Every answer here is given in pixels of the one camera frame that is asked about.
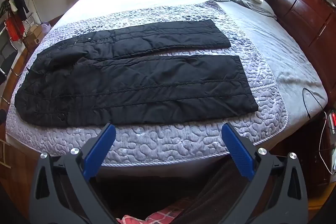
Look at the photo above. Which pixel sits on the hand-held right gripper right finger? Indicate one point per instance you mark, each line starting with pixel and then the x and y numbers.
pixel 237 150

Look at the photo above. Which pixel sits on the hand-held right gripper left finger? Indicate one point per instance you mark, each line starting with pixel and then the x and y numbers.
pixel 101 150

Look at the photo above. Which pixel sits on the black jacket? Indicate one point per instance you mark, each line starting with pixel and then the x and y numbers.
pixel 131 82

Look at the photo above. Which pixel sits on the grey quilted bedspread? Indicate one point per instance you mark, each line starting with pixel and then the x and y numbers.
pixel 170 140

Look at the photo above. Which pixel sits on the person's red plaid clothing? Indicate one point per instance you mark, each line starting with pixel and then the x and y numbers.
pixel 157 214

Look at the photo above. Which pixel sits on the bed with pale sheet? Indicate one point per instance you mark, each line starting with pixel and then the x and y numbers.
pixel 275 43

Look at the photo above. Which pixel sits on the cardboard box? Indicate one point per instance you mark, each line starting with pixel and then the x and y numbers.
pixel 34 35

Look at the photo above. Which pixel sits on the black chair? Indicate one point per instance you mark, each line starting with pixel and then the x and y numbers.
pixel 6 56

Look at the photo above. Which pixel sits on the crumpled grey cloth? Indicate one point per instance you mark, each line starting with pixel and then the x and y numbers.
pixel 254 7

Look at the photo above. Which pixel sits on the wooden headboard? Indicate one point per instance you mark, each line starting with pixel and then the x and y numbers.
pixel 302 11

